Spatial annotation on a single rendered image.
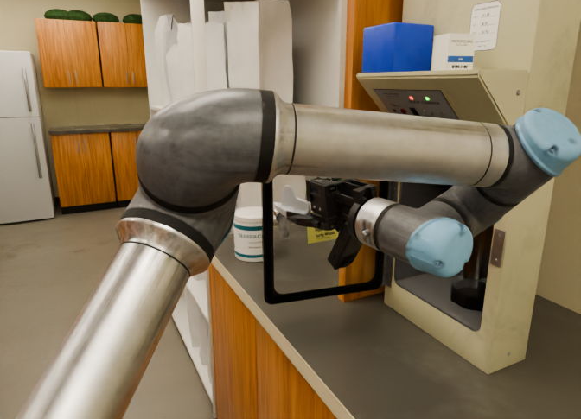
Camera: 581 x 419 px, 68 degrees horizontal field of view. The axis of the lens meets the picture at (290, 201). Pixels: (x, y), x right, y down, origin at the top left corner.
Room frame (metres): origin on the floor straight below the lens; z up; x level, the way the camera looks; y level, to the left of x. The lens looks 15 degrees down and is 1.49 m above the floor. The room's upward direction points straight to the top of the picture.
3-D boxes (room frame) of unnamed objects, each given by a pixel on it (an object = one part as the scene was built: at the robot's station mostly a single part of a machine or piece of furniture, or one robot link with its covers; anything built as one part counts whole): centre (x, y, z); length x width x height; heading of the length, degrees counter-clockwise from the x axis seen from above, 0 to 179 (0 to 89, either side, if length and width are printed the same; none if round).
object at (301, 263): (0.95, -0.08, 1.19); 0.30 x 0.01 x 0.40; 107
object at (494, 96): (0.84, -0.26, 1.46); 0.32 x 0.11 x 0.10; 27
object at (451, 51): (0.80, -0.28, 1.54); 0.05 x 0.05 x 0.06; 12
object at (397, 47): (0.93, -0.22, 1.56); 0.10 x 0.10 x 0.09; 27
